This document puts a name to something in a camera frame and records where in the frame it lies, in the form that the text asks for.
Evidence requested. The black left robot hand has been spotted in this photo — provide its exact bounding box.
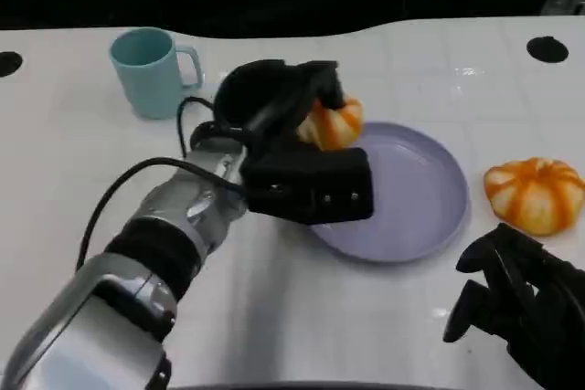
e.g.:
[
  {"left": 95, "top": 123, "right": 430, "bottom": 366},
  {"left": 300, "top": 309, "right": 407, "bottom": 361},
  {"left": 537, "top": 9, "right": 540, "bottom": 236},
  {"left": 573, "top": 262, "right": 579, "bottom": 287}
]
[{"left": 213, "top": 58, "right": 348, "bottom": 154}]

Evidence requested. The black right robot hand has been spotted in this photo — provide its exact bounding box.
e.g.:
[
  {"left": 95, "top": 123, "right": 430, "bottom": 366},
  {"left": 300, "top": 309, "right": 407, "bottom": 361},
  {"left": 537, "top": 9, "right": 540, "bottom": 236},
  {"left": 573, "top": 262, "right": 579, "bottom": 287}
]
[{"left": 441, "top": 222, "right": 585, "bottom": 390}]

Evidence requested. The orange and white bread roll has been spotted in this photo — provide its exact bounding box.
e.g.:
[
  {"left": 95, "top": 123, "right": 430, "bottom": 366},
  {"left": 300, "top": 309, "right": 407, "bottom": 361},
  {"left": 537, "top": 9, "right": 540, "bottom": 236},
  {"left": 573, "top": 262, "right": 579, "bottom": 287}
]
[
  {"left": 295, "top": 96, "right": 365, "bottom": 152},
  {"left": 483, "top": 157, "right": 585, "bottom": 237}
]

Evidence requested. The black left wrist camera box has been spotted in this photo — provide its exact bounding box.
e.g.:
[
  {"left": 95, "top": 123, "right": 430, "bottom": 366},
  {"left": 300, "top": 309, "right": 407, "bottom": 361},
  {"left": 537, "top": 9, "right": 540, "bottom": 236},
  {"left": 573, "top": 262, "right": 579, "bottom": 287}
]
[{"left": 239, "top": 146, "right": 377, "bottom": 224}]

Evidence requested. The pale green mug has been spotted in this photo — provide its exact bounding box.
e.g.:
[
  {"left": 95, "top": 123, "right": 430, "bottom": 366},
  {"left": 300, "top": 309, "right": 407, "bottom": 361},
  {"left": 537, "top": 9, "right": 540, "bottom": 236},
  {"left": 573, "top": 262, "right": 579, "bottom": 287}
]
[{"left": 108, "top": 26, "right": 204, "bottom": 121}]

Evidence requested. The short looped black cable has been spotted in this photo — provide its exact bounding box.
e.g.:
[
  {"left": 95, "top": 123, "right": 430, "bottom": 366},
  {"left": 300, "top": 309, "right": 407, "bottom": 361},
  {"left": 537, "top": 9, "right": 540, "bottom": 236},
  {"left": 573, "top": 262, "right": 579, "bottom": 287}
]
[{"left": 175, "top": 96, "right": 220, "bottom": 161}]

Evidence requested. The lilac plate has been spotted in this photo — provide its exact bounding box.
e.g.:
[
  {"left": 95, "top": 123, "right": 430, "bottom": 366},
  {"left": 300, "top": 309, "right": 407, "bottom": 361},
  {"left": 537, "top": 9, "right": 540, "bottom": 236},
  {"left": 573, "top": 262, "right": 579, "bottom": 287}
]
[{"left": 306, "top": 121, "right": 472, "bottom": 265}]

